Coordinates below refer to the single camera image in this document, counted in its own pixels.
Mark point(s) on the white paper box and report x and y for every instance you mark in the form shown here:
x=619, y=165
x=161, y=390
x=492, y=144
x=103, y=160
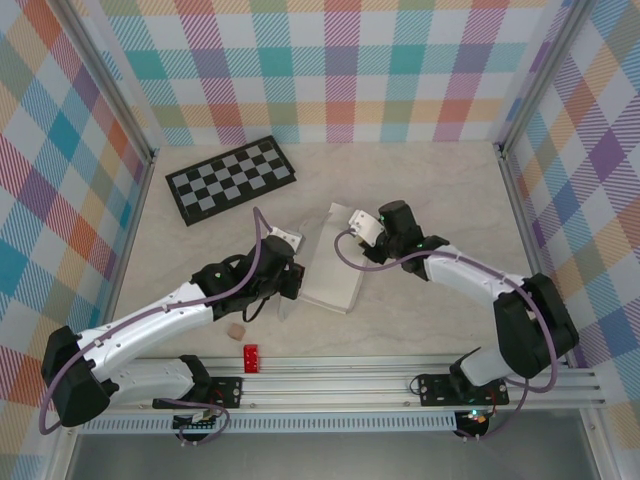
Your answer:
x=330, y=280

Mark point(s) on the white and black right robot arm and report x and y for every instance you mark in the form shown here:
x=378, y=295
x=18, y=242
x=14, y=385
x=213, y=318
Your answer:
x=530, y=325

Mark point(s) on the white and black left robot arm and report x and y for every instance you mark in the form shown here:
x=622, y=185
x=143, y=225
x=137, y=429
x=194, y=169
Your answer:
x=145, y=330

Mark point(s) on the small wooden cube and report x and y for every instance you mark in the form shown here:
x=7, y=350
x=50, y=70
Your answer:
x=236, y=331

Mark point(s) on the red toy brick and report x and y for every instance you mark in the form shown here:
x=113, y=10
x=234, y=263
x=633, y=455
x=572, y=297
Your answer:
x=251, y=358

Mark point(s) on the black and grey checkerboard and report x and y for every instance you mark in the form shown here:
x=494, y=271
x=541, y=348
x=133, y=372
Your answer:
x=230, y=180

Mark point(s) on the small controller board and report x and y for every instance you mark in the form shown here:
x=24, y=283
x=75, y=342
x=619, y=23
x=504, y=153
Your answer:
x=200, y=425
x=475, y=420

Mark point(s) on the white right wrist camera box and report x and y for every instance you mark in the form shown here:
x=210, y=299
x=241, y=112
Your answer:
x=365, y=225

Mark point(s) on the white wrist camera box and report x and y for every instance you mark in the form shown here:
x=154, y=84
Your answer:
x=290, y=239
x=365, y=225

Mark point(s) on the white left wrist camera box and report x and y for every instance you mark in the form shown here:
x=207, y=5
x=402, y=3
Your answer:
x=290, y=239

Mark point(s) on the aluminium rail frame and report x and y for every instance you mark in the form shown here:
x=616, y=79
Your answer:
x=325, y=387

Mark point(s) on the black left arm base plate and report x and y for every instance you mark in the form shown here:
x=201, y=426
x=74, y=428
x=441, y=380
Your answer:
x=230, y=390

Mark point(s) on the aluminium side rail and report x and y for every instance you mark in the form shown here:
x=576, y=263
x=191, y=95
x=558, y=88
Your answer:
x=136, y=220
x=526, y=225

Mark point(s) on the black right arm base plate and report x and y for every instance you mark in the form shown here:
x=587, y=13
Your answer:
x=435, y=390

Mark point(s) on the aluminium corner post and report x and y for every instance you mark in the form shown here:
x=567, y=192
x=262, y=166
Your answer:
x=119, y=85
x=532, y=75

